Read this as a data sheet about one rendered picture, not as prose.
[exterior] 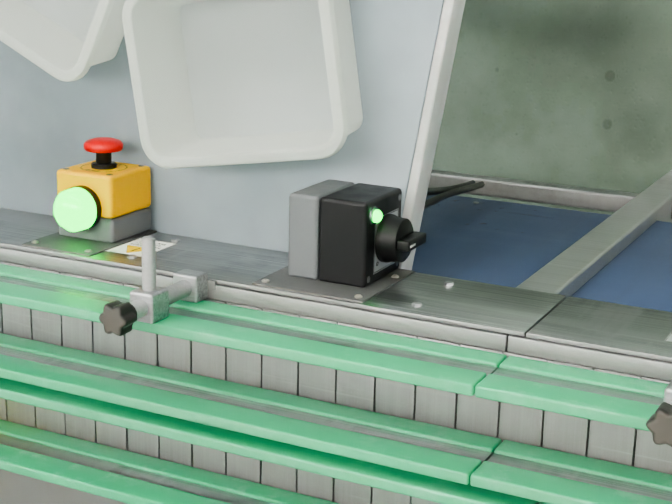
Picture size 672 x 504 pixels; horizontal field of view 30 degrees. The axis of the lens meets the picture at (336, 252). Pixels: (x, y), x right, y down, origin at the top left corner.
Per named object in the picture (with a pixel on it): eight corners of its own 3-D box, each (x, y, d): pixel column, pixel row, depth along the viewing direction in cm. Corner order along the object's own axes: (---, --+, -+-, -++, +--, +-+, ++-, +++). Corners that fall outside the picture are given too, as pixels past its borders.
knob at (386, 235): (393, 255, 118) (427, 260, 117) (373, 266, 114) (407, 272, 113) (395, 209, 117) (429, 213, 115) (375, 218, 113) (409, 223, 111)
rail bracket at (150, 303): (180, 292, 117) (92, 332, 106) (179, 216, 115) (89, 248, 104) (217, 299, 116) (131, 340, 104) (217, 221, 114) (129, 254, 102)
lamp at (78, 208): (66, 225, 128) (47, 232, 126) (65, 182, 127) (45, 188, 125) (102, 231, 126) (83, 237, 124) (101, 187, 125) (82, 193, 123)
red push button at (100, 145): (76, 172, 128) (75, 139, 127) (100, 166, 132) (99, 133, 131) (108, 176, 126) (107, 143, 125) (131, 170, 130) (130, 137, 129)
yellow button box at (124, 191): (101, 221, 136) (57, 235, 129) (99, 153, 134) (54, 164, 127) (155, 229, 133) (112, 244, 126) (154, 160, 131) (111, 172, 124)
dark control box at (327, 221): (327, 256, 124) (286, 276, 116) (329, 177, 122) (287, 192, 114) (404, 268, 120) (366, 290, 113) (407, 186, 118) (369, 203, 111)
